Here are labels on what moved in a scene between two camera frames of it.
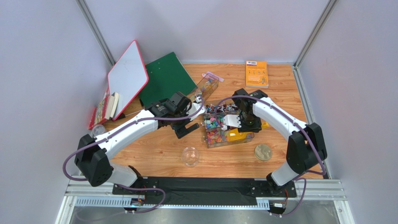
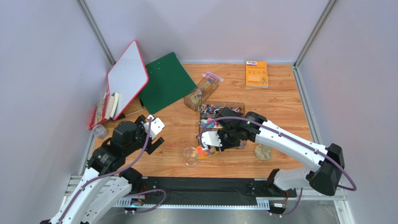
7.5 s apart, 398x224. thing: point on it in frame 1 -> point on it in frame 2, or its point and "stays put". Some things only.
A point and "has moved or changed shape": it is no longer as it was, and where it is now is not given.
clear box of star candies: x=209 y=122 stays put
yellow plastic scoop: x=234 y=134 has moved or changed shape
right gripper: x=247 y=124 -> x=219 y=139
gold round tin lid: x=263 y=152 stays put
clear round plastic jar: x=190 y=156 stays put
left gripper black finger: x=180 y=129 -> x=152 y=147
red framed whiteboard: x=128 y=76 stays put
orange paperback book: x=256 y=74 stays put
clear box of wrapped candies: x=207 y=86 stays put
